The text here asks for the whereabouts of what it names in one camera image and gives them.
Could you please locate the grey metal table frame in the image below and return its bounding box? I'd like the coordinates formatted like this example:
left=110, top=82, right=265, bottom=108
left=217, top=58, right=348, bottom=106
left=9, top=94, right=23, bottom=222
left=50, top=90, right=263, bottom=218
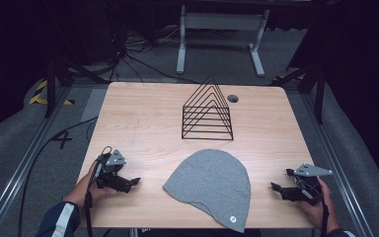
left=176, top=4, right=271, bottom=78

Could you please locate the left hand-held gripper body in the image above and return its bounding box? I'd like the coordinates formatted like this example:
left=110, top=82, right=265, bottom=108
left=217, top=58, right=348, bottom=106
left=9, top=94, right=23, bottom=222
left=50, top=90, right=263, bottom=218
left=94, top=149, right=128, bottom=190

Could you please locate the person's right hand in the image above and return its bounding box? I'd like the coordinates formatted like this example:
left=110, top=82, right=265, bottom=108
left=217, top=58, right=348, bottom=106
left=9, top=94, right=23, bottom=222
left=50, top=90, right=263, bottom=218
left=296, top=177, right=341, bottom=232

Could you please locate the bundle of floor cables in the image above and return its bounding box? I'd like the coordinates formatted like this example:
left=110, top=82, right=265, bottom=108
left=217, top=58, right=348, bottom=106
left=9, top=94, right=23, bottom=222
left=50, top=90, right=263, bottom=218
left=105, top=23, right=202, bottom=85

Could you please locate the grey knit hat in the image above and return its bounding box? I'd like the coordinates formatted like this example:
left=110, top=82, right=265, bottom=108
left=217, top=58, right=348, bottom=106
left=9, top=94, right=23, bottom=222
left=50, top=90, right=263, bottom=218
left=162, top=148, right=252, bottom=234

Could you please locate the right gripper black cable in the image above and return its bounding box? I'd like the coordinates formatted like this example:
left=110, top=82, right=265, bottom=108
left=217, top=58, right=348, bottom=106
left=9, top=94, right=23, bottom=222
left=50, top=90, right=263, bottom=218
left=292, top=177, right=331, bottom=237

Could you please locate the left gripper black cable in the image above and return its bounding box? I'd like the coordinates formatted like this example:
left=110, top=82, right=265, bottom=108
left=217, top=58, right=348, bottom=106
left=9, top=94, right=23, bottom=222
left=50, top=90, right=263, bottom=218
left=84, top=145, right=114, bottom=237

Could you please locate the black tripod stand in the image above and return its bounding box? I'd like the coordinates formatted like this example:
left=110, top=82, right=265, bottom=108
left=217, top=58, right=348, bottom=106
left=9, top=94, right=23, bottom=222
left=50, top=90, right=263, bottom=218
left=269, top=60, right=328, bottom=125
left=43, top=53, right=111, bottom=119

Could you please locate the black floor cable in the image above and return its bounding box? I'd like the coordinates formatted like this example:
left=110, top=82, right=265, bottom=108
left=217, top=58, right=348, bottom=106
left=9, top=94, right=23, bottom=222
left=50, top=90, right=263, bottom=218
left=17, top=116, right=99, bottom=237

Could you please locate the aluminium floor rail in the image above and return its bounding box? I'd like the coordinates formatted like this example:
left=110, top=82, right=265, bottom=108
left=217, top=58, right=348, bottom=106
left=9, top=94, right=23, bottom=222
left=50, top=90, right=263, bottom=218
left=300, top=93, right=373, bottom=237
left=0, top=84, right=73, bottom=237

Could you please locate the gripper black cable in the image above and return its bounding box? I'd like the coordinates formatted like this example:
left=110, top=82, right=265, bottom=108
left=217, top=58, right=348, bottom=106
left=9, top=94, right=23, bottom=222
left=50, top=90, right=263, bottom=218
left=84, top=145, right=114, bottom=237
left=292, top=177, right=331, bottom=237

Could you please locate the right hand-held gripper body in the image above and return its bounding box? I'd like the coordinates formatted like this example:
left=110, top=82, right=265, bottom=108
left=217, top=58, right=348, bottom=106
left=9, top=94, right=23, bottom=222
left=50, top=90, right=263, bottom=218
left=285, top=162, right=334, bottom=205

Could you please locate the black wire rack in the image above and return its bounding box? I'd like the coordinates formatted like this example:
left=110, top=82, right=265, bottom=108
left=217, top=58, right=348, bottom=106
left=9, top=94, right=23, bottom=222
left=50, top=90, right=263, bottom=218
left=181, top=74, right=235, bottom=142

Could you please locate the person's left hand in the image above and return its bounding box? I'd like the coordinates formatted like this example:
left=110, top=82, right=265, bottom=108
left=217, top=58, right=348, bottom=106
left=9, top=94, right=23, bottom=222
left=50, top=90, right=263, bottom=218
left=63, top=162, right=114, bottom=209

